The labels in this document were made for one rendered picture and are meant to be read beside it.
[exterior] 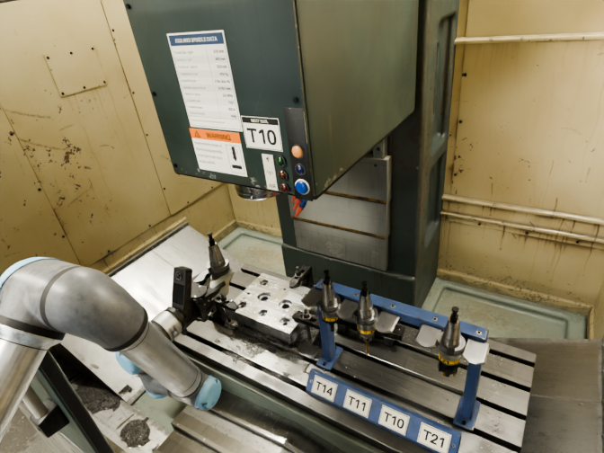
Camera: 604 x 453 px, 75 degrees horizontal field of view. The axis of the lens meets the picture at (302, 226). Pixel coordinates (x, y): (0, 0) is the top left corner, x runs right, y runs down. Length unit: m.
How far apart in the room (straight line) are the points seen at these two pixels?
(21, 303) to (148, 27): 0.61
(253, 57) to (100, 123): 1.31
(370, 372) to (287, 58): 0.98
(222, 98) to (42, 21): 1.17
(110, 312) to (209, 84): 0.50
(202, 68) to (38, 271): 0.50
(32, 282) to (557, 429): 1.38
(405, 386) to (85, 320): 0.95
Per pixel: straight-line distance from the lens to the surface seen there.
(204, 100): 0.94
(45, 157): 1.94
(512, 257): 2.03
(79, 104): 2.00
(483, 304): 2.13
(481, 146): 1.80
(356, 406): 1.27
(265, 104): 0.83
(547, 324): 2.12
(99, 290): 0.75
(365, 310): 1.06
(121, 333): 0.77
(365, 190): 1.56
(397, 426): 1.24
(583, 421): 1.50
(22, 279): 0.84
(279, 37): 0.78
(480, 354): 1.04
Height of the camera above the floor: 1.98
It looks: 31 degrees down
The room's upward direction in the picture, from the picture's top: 7 degrees counter-clockwise
